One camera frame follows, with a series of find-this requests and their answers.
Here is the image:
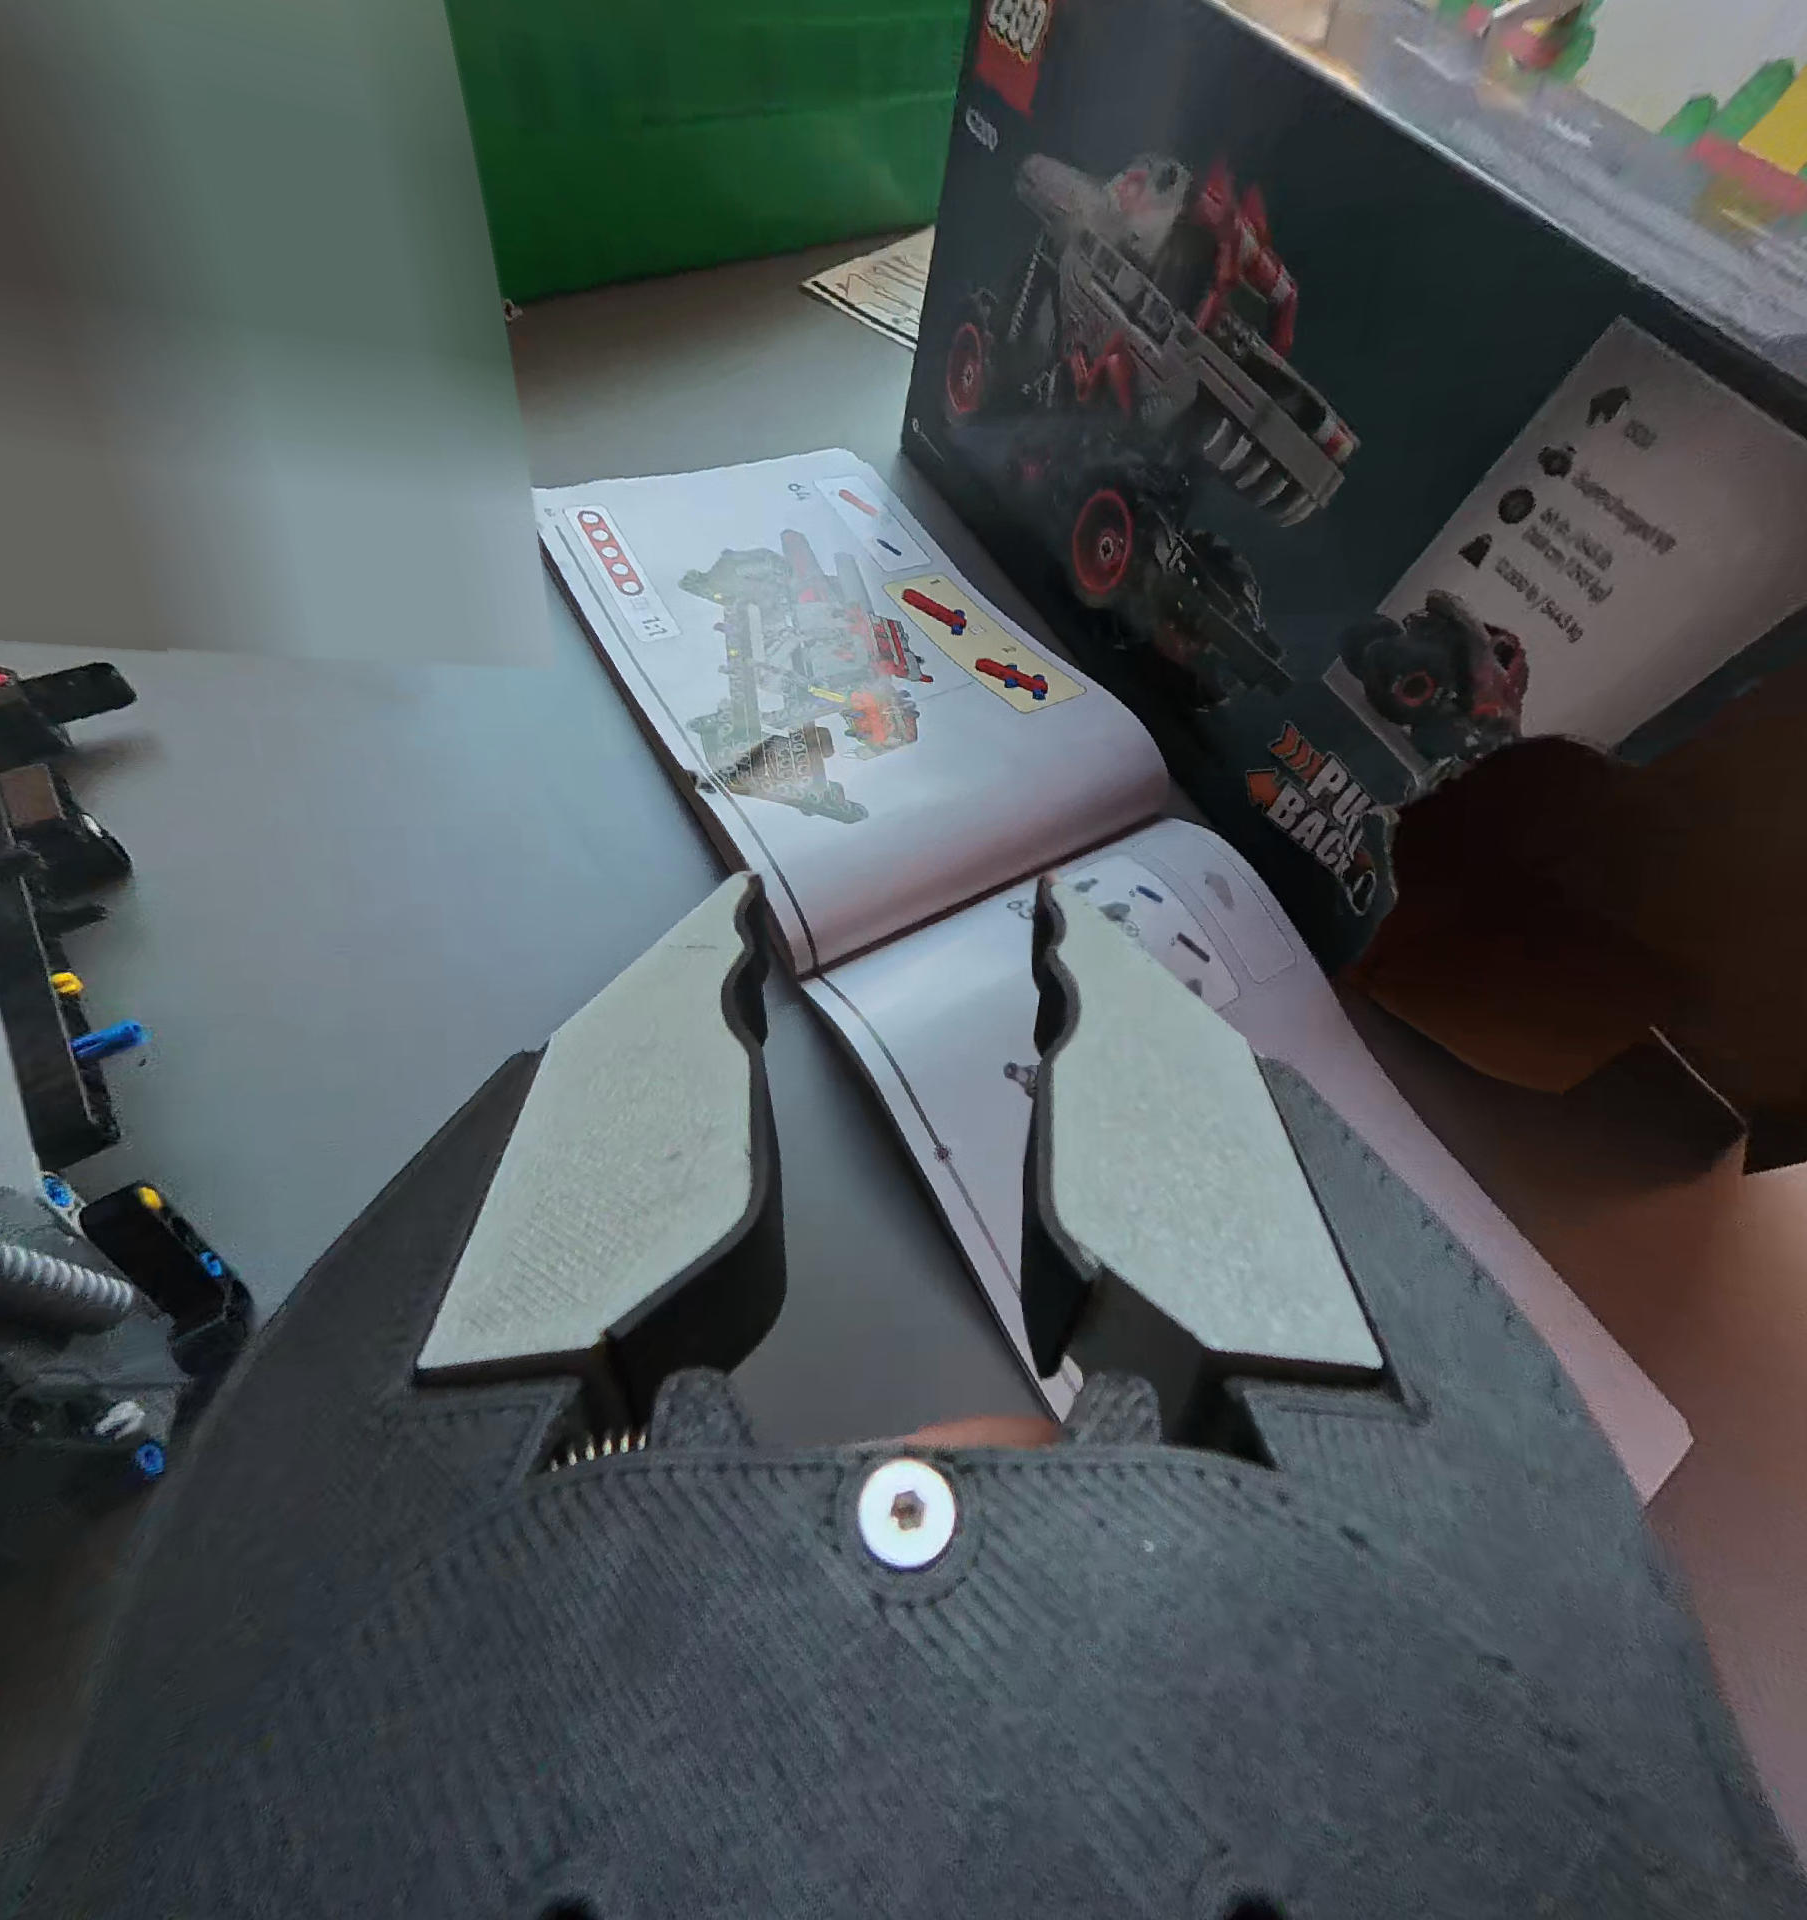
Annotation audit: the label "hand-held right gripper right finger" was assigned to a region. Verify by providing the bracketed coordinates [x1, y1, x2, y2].
[1020, 873, 1390, 1450]

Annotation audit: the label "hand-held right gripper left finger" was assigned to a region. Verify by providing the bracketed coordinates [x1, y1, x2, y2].
[412, 873, 789, 1390]

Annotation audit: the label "green plastic tray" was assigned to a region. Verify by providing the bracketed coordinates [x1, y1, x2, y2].
[441, 0, 980, 310]

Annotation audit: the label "open lego instruction booklet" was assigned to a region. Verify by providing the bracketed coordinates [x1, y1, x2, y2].
[533, 448, 1697, 1503]

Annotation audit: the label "partly built lego truck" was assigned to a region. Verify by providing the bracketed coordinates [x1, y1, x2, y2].
[0, 661, 255, 1503]

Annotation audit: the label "dark lego set box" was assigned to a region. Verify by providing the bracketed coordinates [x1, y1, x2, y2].
[900, 0, 1807, 1180]

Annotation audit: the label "clear plastic sticker bag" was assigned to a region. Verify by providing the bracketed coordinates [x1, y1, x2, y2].
[801, 240, 935, 354]

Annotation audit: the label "colourful toy bricks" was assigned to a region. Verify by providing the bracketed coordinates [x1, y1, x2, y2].
[1324, 0, 1807, 243]

